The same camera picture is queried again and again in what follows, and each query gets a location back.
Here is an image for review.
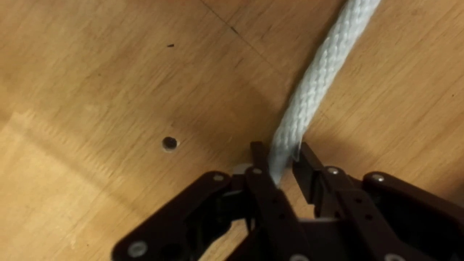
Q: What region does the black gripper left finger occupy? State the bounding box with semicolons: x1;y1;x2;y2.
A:
112;142;312;261

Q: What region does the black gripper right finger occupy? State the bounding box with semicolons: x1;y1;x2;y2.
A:
292;143;464;261

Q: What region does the white braided rope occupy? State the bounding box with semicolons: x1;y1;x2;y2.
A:
268;0;383;187

